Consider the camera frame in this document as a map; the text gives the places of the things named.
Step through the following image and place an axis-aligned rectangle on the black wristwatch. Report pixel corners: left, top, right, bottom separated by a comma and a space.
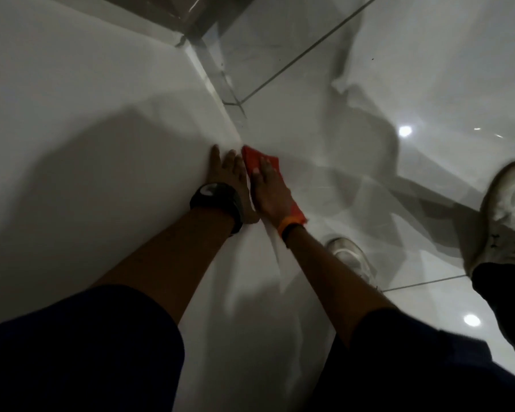
189, 182, 244, 235

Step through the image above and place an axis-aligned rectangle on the person's left hand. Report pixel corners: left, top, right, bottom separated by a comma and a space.
206, 144, 261, 225

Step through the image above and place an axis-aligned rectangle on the person's left forearm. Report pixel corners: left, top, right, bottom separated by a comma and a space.
89, 208, 236, 326

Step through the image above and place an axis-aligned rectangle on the person's right forearm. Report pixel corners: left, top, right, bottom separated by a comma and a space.
284, 226, 399, 349

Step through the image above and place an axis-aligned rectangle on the white sneaker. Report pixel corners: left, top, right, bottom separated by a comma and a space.
467, 159, 515, 276
325, 237, 379, 289

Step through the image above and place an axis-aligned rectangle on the person's right hand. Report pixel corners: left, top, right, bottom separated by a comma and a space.
249, 157, 304, 231

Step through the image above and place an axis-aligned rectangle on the orange wristband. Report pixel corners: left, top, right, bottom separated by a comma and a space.
276, 216, 306, 248

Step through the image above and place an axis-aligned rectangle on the dark blue shirt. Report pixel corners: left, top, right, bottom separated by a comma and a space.
0, 285, 515, 412

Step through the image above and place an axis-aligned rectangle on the dark trouser leg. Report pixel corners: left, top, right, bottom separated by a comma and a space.
471, 262, 515, 380

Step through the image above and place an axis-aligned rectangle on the red cleaning cloth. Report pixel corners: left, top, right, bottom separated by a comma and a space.
241, 144, 308, 224

